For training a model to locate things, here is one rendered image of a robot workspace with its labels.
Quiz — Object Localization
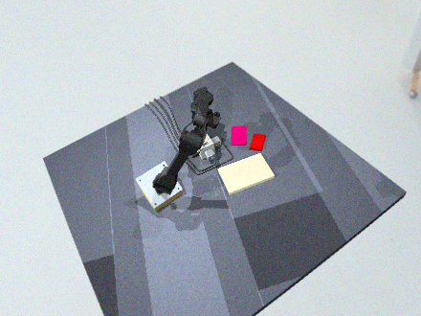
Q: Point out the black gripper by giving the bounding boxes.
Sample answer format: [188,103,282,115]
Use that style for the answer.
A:
[191,108,212,137]

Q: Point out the pink flat rectangular pad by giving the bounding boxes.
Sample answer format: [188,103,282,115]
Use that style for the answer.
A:
[232,125,247,146]

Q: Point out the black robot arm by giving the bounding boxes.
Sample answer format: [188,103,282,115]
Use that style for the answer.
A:
[152,86,221,195]

